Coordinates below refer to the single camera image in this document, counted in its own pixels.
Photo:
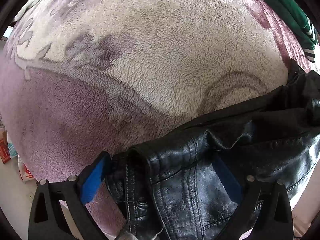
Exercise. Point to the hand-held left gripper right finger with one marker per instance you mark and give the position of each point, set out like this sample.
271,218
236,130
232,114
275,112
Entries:
226,180

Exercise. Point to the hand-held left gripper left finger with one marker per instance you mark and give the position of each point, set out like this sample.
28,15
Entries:
93,182

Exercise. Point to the black leather jacket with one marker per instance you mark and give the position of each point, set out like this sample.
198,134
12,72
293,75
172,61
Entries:
200,167

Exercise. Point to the red and white packet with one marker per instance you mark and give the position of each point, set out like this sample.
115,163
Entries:
26,172

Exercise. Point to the red cardboard box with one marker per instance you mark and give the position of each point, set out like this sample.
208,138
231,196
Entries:
4,147

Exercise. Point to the floral fleece blanket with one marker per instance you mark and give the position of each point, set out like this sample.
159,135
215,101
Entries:
150,55

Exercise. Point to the green folded garment with stripes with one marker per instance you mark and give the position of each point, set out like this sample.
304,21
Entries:
292,10

